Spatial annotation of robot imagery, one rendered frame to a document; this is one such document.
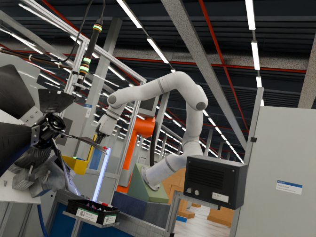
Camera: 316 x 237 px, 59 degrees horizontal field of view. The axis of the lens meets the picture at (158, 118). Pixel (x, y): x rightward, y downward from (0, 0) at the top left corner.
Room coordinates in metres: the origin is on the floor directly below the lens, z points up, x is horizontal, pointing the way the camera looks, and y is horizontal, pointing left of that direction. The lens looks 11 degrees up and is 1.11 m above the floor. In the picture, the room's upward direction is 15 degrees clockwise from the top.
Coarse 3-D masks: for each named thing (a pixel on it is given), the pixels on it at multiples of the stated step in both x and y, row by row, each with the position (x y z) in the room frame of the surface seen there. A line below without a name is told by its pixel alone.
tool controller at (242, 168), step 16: (192, 160) 1.31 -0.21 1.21; (208, 160) 1.26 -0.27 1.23; (224, 160) 1.29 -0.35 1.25; (192, 176) 1.32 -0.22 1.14; (208, 176) 1.27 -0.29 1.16; (224, 176) 1.22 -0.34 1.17; (240, 176) 1.20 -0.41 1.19; (192, 192) 1.33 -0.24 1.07; (208, 192) 1.28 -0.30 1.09; (224, 192) 1.23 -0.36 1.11; (240, 192) 1.23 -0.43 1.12
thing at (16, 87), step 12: (0, 72) 1.24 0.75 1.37; (12, 72) 1.27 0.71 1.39; (0, 84) 1.24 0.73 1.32; (12, 84) 1.27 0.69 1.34; (24, 84) 1.30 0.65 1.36; (0, 96) 1.25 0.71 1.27; (12, 96) 1.27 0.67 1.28; (24, 96) 1.29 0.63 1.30; (0, 108) 1.26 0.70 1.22; (12, 108) 1.28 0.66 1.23; (24, 108) 1.30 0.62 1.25
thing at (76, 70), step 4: (76, 68) 1.43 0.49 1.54; (72, 72) 1.43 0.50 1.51; (76, 72) 1.43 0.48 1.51; (76, 76) 1.43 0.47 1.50; (72, 80) 1.43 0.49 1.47; (76, 80) 1.44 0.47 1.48; (72, 84) 1.42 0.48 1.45; (76, 84) 1.41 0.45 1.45; (80, 84) 1.41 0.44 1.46; (84, 88) 1.44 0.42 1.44
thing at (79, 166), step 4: (64, 156) 1.90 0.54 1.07; (64, 160) 1.89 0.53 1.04; (68, 160) 1.87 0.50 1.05; (72, 160) 1.84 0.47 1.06; (76, 160) 1.82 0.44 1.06; (80, 160) 1.85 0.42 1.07; (68, 164) 1.86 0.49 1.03; (72, 164) 1.84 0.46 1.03; (76, 164) 1.83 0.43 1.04; (80, 164) 1.86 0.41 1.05; (84, 164) 1.88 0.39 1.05; (72, 168) 1.83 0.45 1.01; (76, 168) 1.84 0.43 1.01; (80, 168) 1.86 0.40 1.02; (84, 168) 1.89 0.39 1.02; (76, 172) 1.84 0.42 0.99; (80, 172) 1.87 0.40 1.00; (84, 172) 1.90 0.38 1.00
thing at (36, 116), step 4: (32, 108) 1.32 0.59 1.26; (36, 108) 1.33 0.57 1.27; (28, 112) 1.32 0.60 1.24; (32, 112) 1.32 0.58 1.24; (40, 112) 1.34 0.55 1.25; (24, 116) 1.31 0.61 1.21; (28, 116) 1.32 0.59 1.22; (36, 116) 1.33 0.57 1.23; (40, 116) 1.34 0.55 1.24; (24, 120) 1.32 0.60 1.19; (28, 120) 1.32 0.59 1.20; (32, 120) 1.33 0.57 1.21; (36, 120) 1.34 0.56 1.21; (28, 124) 1.33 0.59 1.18; (32, 124) 1.33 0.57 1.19
